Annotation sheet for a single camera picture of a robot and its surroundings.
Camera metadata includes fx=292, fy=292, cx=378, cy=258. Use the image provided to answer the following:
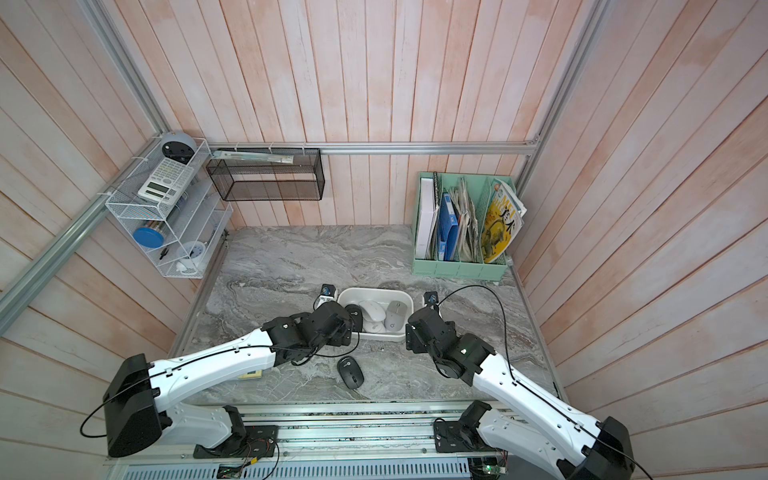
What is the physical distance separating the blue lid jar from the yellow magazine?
100 cm

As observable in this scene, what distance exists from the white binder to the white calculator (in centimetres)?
69

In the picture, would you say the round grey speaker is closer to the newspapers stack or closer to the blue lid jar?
the blue lid jar

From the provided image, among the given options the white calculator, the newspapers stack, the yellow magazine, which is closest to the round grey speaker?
the white calculator

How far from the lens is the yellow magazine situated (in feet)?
3.10

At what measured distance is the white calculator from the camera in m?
0.75

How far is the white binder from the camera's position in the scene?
3.04 feet

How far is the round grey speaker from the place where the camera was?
81 centimetres

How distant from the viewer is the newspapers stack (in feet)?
3.10

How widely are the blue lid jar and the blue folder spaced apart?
0.81 meters

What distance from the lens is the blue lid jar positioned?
77 cm
